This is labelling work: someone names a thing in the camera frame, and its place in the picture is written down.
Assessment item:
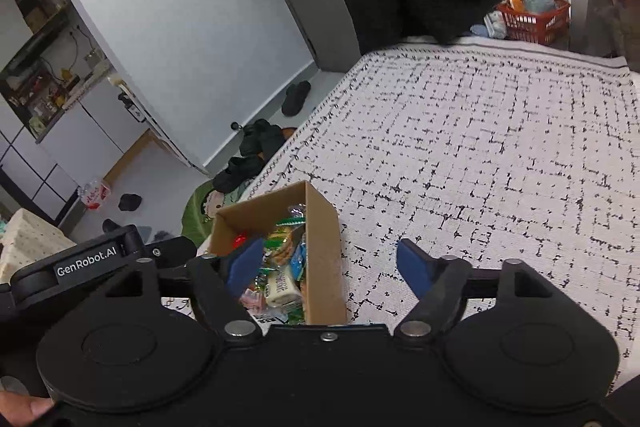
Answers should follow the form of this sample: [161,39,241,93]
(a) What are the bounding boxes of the red small candy wrapper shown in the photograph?
[232,233,250,249]

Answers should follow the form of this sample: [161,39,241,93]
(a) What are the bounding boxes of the cluttered kitchen shelf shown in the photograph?
[1,0,112,140]

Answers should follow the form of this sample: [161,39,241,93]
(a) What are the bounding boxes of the white milk candy packet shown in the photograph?
[264,265,302,308]

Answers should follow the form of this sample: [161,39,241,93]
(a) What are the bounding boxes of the green cartoon floor mat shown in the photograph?
[181,180,250,247]

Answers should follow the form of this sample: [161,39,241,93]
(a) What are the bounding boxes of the person's left hand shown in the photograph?
[0,390,54,427]

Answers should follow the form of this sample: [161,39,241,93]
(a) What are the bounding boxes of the black shoes pair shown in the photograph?
[239,119,285,161]

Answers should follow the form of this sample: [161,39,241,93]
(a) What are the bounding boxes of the cream dotted cloth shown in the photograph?
[0,208,75,284]

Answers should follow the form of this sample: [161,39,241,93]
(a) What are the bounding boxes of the orange plastic basket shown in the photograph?
[497,0,570,46]

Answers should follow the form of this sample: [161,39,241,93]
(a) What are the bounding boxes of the brown cardboard box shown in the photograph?
[208,182,347,325]

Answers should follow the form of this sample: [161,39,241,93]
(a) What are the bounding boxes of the white black patterned bedspread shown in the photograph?
[246,38,639,383]

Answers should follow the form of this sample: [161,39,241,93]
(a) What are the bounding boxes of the red white plastic bag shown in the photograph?
[77,179,111,210]

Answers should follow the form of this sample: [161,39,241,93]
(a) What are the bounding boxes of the black slippers by wall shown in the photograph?
[281,80,311,117]

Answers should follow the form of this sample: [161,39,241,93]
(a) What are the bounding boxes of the white door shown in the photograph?
[72,0,312,169]

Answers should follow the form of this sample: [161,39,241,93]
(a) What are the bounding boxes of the blue green snack packet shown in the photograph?
[254,305,305,325]

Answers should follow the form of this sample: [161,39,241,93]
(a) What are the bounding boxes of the orange cracker snack packet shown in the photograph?
[264,225,305,267]

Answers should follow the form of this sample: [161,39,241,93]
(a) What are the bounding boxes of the black shoe near mat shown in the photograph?
[213,155,266,194]

